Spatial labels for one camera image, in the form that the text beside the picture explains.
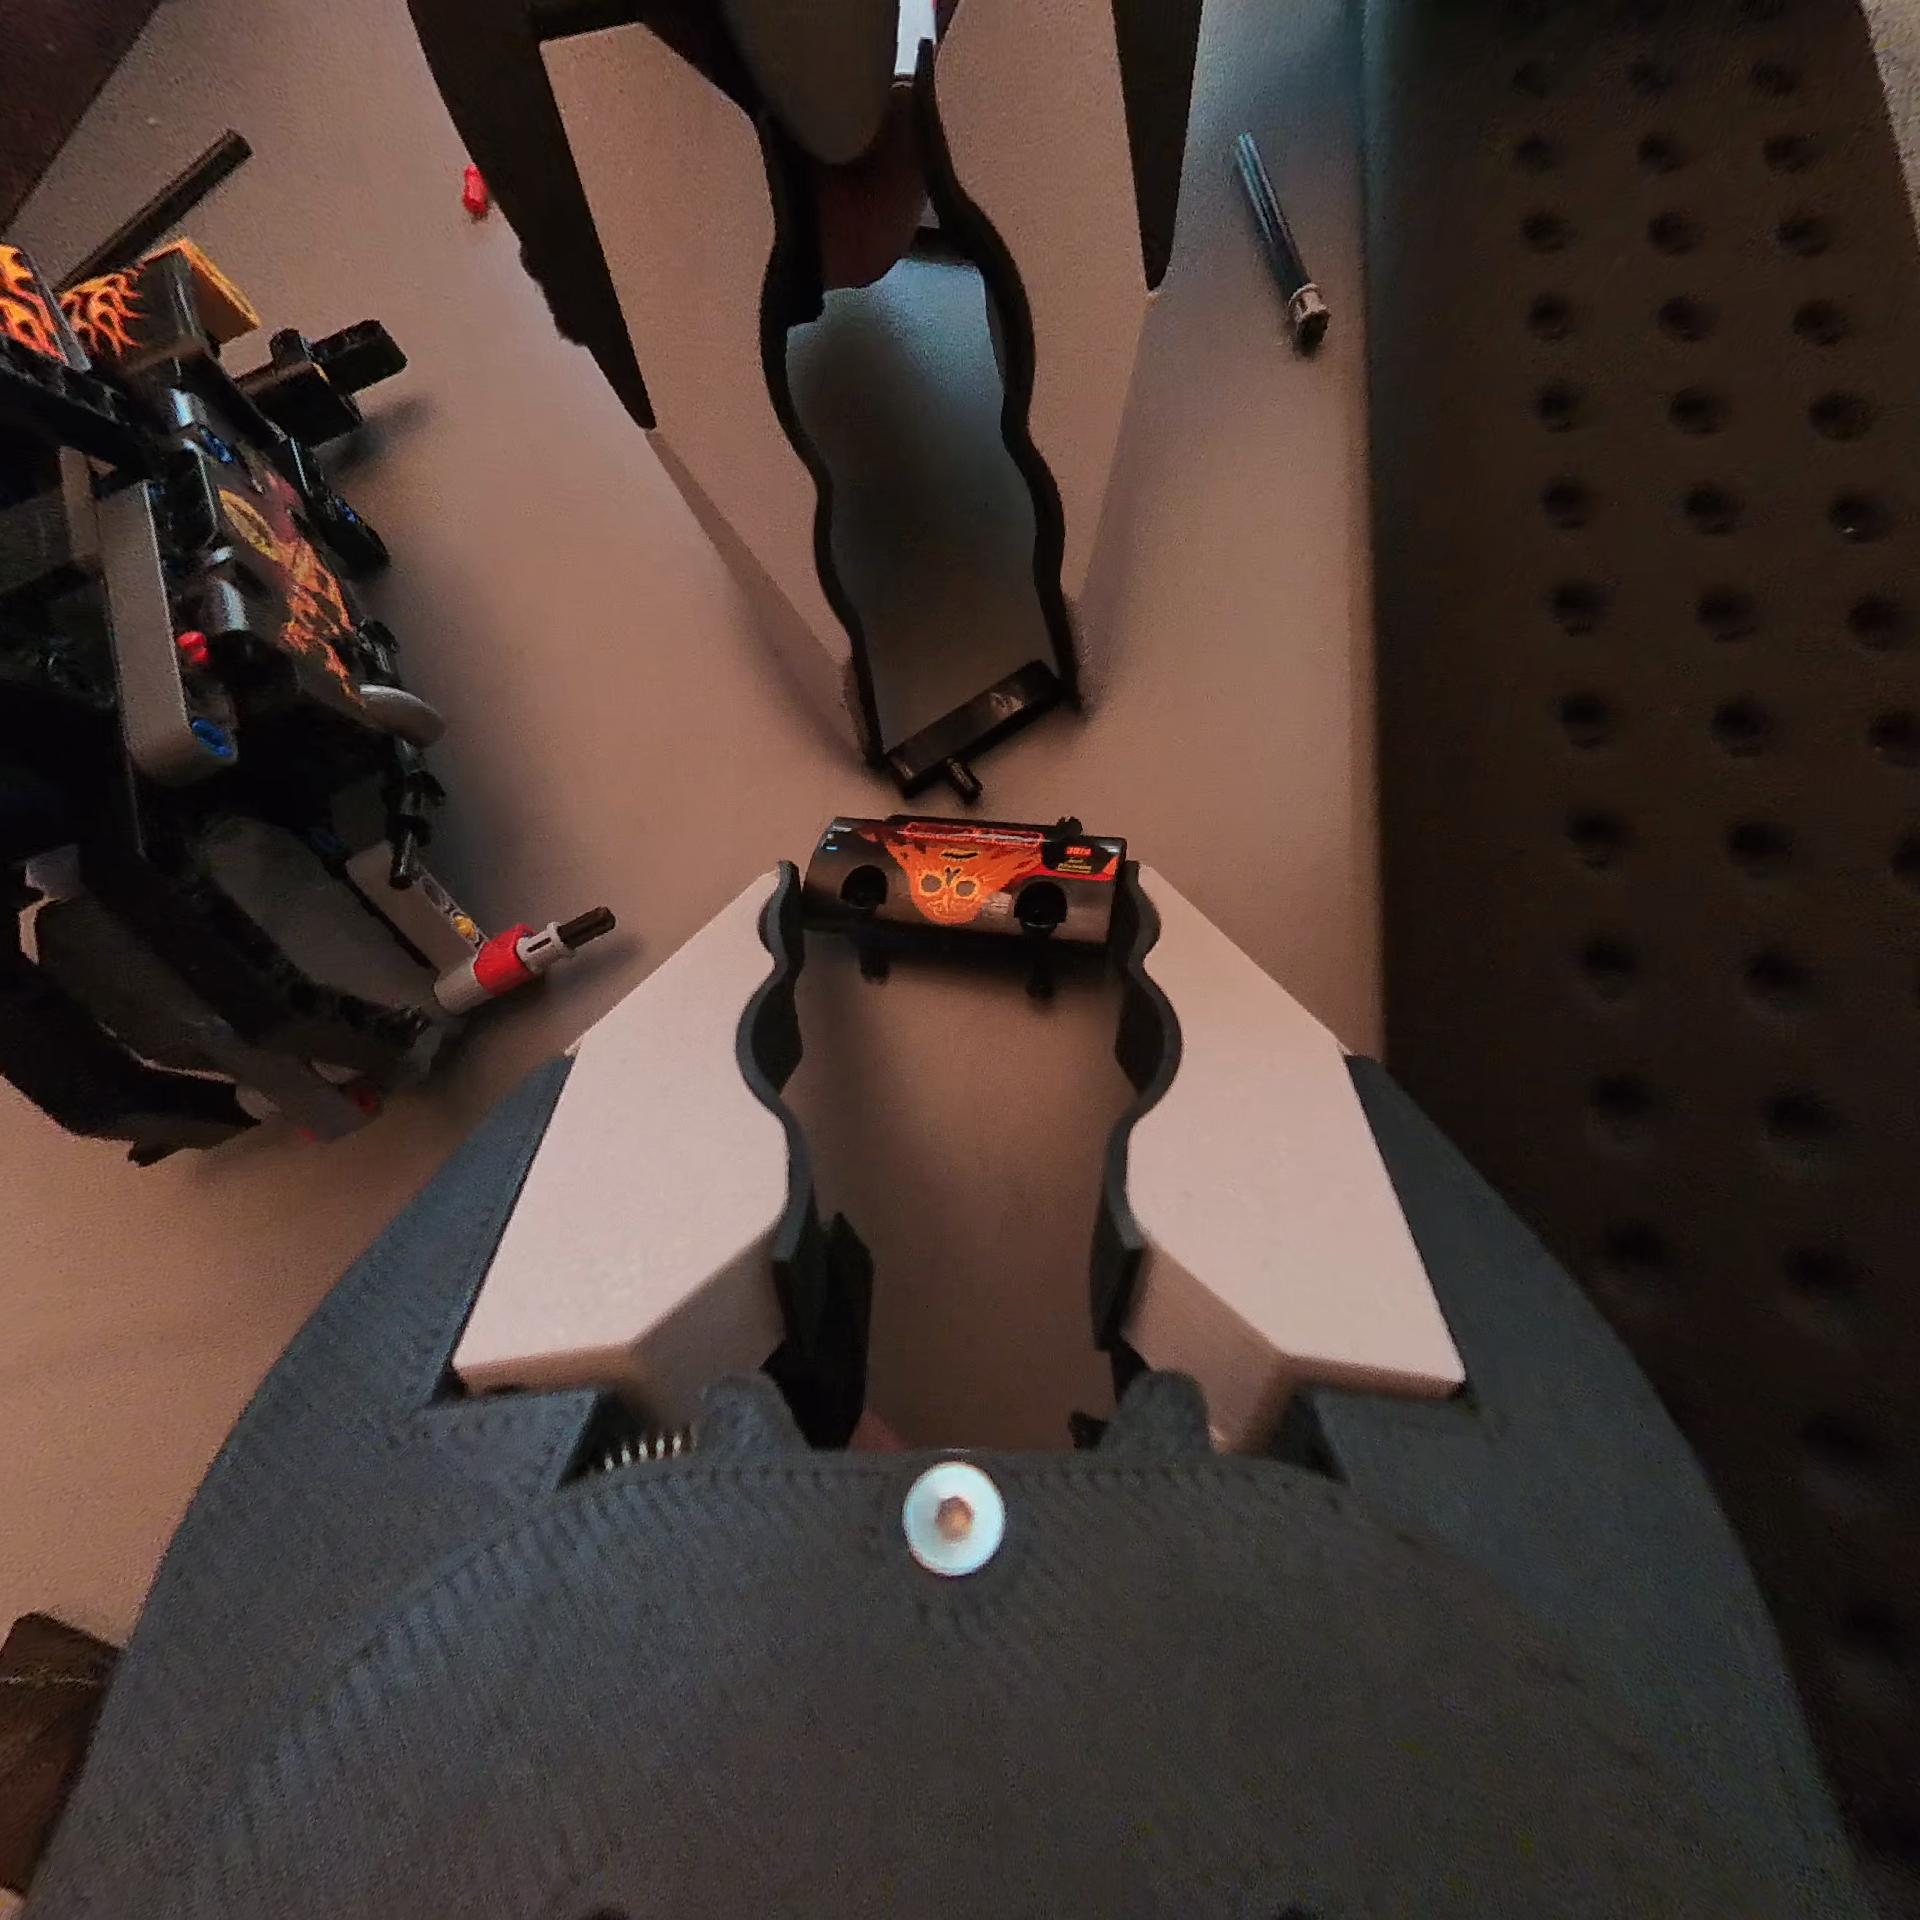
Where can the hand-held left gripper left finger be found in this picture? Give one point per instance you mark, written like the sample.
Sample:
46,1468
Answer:
613,1198

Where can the red-tipped grey axle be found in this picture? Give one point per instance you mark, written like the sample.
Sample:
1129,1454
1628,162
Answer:
507,960

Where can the flame-printed brick panel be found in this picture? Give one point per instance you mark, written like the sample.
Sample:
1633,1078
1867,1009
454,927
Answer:
977,876

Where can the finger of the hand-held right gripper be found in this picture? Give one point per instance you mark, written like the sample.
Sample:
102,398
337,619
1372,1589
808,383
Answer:
706,330
1088,330

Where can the black axle rod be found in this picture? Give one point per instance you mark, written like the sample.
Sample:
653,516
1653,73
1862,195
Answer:
160,210

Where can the dark axle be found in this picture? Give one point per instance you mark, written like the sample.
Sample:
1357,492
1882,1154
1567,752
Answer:
1282,245

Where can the grey desk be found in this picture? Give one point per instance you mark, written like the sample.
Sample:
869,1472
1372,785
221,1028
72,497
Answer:
1261,750

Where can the dark perforated panel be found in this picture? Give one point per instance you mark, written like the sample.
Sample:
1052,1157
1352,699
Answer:
1651,902

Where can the scattered small brick pieces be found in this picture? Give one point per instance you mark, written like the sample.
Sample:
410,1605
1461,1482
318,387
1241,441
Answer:
473,188

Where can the blue black brick truck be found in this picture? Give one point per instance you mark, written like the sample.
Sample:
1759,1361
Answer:
213,717

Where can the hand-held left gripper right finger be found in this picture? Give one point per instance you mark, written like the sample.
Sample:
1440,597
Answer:
1303,1198

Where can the black square plate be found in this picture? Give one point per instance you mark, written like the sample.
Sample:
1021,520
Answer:
46,1695

